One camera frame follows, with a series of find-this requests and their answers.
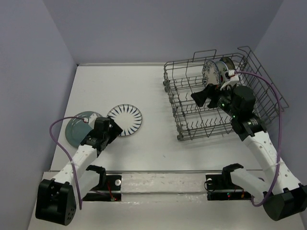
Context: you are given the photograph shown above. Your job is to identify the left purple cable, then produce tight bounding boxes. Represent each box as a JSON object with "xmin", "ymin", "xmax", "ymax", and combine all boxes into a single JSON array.
[{"xmin": 49, "ymin": 116, "xmax": 88, "ymax": 210}]

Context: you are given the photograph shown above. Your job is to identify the dark striped rim plate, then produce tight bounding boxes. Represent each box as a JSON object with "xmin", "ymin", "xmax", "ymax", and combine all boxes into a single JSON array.
[{"xmin": 220, "ymin": 57, "xmax": 236, "ymax": 70}]

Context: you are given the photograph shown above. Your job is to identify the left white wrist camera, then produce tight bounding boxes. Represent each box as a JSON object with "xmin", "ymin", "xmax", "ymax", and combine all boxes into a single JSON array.
[{"xmin": 83, "ymin": 114, "xmax": 98, "ymax": 129}]

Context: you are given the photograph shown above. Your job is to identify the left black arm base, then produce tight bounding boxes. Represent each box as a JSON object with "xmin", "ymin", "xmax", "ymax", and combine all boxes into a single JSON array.
[{"xmin": 83, "ymin": 174, "xmax": 122, "ymax": 202}]

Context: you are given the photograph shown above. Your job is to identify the blue floral pattern plate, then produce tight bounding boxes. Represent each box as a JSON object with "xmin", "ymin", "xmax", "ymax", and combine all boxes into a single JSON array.
[{"xmin": 202, "ymin": 60, "xmax": 221, "ymax": 88}]

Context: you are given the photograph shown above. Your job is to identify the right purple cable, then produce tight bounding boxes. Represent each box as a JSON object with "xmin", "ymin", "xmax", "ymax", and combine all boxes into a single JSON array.
[{"xmin": 236, "ymin": 70, "xmax": 283, "ymax": 207}]

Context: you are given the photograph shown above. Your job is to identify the white strawberry pattern plate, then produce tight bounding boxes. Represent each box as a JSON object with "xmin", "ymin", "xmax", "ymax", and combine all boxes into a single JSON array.
[{"xmin": 215, "ymin": 61, "xmax": 229, "ymax": 85}]

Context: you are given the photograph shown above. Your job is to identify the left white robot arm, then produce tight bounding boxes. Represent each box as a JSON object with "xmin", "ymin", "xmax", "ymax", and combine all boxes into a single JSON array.
[{"xmin": 35, "ymin": 114, "xmax": 123, "ymax": 226}]

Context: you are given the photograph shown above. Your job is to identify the purple cable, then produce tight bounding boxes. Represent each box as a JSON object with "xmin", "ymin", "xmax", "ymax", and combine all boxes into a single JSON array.
[
  {"xmin": 236, "ymin": 70, "xmax": 283, "ymax": 207},
  {"xmin": 49, "ymin": 116, "xmax": 88, "ymax": 210}
]

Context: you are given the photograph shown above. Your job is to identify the white blue striped plate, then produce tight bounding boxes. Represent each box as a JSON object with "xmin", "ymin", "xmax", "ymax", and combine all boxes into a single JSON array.
[{"xmin": 107, "ymin": 104, "xmax": 143, "ymax": 137}]

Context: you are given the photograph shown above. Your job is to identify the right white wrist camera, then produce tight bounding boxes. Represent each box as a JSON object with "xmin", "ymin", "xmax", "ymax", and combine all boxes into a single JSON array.
[{"xmin": 220, "ymin": 69, "xmax": 240, "ymax": 91}]

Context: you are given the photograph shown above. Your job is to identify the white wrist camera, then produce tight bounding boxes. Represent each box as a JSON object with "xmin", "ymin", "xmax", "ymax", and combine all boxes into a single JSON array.
[
  {"xmin": 83, "ymin": 114, "xmax": 98, "ymax": 129},
  {"xmin": 220, "ymin": 69, "xmax": 240, "ymax": 91}
]

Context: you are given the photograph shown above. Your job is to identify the grey wire dish rack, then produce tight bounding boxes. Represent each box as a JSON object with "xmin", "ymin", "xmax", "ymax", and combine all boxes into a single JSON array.
[{"xmin": 163, "ymin": 46, "xmax": 288, "ymax": 141}]

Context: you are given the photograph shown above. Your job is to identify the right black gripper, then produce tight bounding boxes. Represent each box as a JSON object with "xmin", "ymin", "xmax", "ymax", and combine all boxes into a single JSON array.
[{"xmin": 191, "ymin": 82, "xmax": 240, "ymax": 118}]

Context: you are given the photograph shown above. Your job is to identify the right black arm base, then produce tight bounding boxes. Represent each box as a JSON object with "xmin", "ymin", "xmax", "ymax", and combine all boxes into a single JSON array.
[{"xmin": 204, "ymin": 174, "xmax": 251, "ymax": 201}]

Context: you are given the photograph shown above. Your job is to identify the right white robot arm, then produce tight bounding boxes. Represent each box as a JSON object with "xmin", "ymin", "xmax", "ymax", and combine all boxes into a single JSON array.
[{"xmin": 191, "ymin": 84, "xmax": 307, "ymax": 221}]

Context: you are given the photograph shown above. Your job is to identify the plain teal plate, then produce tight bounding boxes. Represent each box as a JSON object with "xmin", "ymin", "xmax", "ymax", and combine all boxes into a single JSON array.
[{"xmin": 65, "ymin": 118, "xmax": 92, "ymax": 148}]

